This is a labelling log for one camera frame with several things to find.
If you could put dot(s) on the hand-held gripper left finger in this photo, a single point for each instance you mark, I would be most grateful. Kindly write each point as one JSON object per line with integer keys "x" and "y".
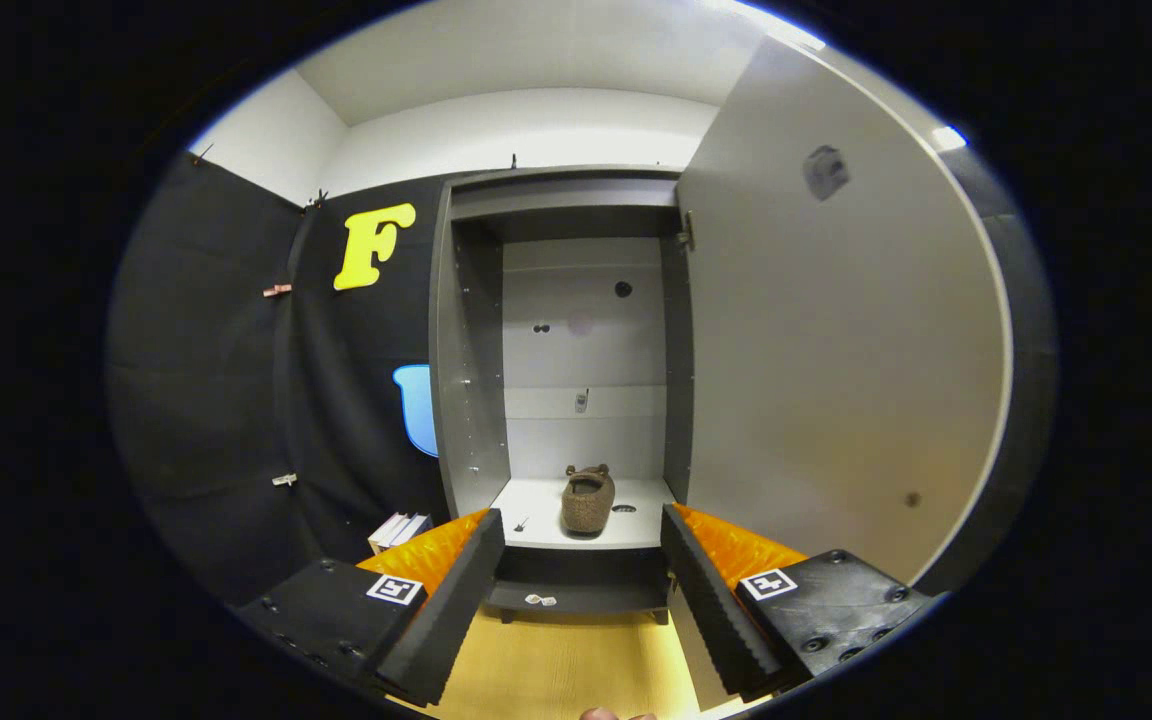
{"x": 451, "y": 620}

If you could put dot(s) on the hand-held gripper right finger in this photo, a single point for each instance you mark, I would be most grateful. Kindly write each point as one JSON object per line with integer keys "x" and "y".
{"x": 711, "y": 620}

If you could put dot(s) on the brown knitted slipper shoe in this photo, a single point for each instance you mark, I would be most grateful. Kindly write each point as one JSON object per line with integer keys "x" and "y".
{"x": 588, "y": 505}

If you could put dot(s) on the dark grey shoe cabinet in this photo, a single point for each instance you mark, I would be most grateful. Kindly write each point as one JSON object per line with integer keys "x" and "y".
{"x": 471, "y": 400}

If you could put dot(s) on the white book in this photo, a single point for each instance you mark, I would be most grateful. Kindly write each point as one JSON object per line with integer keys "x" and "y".
{"x": 384, "y": 530}

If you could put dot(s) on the black backdrop cloth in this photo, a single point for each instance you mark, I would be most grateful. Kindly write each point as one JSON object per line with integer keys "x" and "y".
{"x": 216, "y": 400}

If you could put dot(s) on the copper cloth clip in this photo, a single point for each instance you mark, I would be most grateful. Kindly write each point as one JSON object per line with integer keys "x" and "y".
{"x": 276, "y": 291}

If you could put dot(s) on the small ceiling light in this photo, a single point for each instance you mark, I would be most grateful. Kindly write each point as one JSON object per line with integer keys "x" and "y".
{"x": 948, "y": 138}

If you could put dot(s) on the long ceiling light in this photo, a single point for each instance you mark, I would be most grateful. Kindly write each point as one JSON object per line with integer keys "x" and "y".
{"x": 776, "y": 22}

